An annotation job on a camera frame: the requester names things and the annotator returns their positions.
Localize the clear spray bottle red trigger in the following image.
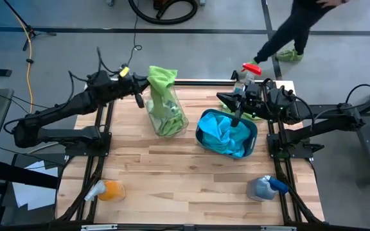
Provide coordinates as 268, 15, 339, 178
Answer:
233, 62, 263, 94

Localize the thin black floor cable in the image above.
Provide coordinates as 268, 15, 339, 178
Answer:
123, 12, 143, 70

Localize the silver metal bracket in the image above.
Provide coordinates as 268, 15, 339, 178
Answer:
260, 225, 297, 231
80, 224, 119, 231

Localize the grey spray bottle blue trigger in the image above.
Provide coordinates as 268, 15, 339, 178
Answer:
245, 175, 288, 202

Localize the teal plastic basket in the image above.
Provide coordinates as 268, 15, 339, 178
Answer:
195, 108, 259, 160

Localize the black table beam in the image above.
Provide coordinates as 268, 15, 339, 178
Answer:
0, 158, 61, 191

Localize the clear plastic basket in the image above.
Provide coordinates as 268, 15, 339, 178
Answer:
145, 85, 189, 139

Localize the black metal desk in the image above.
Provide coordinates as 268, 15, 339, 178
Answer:
332, 80, 370, 187

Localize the black vacuum hose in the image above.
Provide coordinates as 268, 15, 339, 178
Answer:
127, 0, 199, 26

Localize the orange spray bottle white trigger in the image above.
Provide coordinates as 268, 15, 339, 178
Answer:
84, 180, 125, 203

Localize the teal microfiber towel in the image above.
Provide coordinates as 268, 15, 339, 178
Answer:
202, 120, 252, 158

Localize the yellow extension cable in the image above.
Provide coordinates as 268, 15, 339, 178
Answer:
13, 12, 35, 115

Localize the black tripod stand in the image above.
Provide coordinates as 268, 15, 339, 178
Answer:
2, 0, 58, 52

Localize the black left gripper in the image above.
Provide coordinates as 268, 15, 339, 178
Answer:
107, 71, 150, 109

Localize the person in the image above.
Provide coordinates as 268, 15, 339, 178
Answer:
253, 0, 349, 67

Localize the white paper sheet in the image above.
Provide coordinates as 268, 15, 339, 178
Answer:
11, 160, 60, 212

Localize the black aluminium table frame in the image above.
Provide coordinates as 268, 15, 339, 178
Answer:
53, 72, 326, 231

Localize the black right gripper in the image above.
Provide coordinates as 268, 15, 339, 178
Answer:
216, 83, 272, 128

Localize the person's hand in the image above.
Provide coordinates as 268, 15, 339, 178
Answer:
316, 0, 345, 9

